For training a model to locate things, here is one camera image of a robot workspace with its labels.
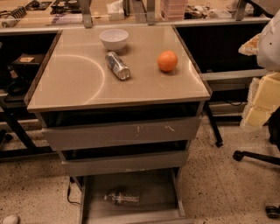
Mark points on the grey drawer cabinet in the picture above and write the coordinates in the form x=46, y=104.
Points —
x=78, y=88

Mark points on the orange fruit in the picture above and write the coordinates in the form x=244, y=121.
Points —
x=167, y=61

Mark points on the grey drawer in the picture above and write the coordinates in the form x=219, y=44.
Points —
x=121, y=133
x=141, y=197
x=131, y=163

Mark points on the clear plastic water bottle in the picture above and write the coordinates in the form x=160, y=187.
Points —
x=121, y=199

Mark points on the black caster wheel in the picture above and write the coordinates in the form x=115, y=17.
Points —
x=273, y=212

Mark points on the grey bottom drawer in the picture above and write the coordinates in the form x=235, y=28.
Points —
x=141, y=197

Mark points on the white ceramic bowl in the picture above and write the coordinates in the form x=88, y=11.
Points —
x=114, y=39

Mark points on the white object on floor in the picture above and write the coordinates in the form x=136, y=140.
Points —
x=11, y=219

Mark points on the black coiled spring tool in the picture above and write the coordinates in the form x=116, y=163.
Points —
x=14, y=17

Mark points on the white tissue box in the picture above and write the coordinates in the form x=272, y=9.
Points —
x=115, y=10

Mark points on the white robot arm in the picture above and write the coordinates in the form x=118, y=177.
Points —
x=268, y=56

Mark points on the grey top drawer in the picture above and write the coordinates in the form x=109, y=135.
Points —
x=121, y=133

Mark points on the grey middle drawer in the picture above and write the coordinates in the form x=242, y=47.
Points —
x=131, y=163

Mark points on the dark box with label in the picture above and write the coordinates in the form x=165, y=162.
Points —
x=28, y=62

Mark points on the silver soda can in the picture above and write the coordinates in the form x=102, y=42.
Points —
x=116, y=65

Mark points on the pink stacked box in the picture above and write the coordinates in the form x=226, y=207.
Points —
x=172, y=10

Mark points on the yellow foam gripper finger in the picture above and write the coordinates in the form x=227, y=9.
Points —
x=263, y=100
x=250, y=47

